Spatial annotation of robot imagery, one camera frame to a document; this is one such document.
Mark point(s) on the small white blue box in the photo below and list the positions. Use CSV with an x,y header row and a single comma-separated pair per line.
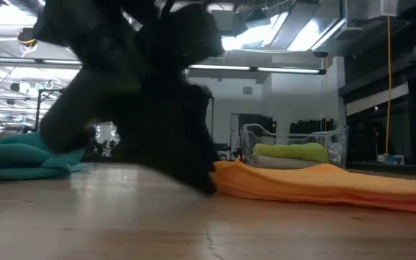
x,y
392,159

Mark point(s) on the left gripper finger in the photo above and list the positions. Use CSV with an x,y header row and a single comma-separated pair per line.
x,y
74,112
172,144

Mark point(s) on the black background station frame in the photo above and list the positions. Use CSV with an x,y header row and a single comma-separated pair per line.
x,y
212,115
37,108

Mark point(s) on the light grey microfiber towel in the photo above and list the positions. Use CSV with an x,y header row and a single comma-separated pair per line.
x,y
280,163

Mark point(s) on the teal microfiber towel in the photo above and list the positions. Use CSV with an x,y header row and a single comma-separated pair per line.
x,y
13,162

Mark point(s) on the long ceiling light bar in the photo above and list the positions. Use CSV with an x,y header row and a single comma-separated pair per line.
x,y
265,68

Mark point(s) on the lime green microfiber towel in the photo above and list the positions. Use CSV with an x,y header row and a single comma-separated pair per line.
x,y
291,151

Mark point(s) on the orange microfiber towel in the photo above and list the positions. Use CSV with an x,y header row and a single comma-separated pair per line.
x,y
302,184

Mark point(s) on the clear plastic bin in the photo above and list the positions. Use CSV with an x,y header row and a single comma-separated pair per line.
x,y
339,144

